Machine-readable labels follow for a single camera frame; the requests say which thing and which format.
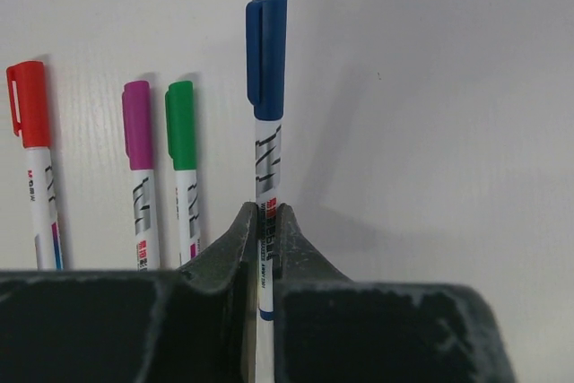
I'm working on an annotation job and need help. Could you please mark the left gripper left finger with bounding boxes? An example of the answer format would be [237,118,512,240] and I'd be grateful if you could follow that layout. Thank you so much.
[1,203,257,382]

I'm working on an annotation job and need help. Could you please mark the red pen cap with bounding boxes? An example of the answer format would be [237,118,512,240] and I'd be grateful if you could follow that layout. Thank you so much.
[6,60,51,148]

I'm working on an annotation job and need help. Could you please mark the green marker pen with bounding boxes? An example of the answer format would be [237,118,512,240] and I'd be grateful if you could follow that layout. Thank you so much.
[175,170,201,265]

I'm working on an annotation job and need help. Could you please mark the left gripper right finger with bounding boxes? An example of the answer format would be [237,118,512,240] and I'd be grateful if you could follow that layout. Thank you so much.
[274,205,516,382]

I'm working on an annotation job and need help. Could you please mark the purple marker pen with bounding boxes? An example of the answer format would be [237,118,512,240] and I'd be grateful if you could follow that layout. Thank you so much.
[132,170,161,271]

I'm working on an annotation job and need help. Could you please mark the purple pen cap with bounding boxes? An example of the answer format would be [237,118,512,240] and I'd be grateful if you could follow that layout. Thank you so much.
[122,80,153,170]

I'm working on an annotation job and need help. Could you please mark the red marker pen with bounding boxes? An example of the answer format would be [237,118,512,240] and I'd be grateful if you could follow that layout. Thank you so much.
[25,147,64,270]

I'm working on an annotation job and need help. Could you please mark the green pen cap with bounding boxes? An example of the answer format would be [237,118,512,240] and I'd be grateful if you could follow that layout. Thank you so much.
[165,81,197,170]

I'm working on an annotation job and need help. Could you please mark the blue pen cap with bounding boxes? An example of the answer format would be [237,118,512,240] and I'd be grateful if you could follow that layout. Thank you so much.
[246,0,288,121]

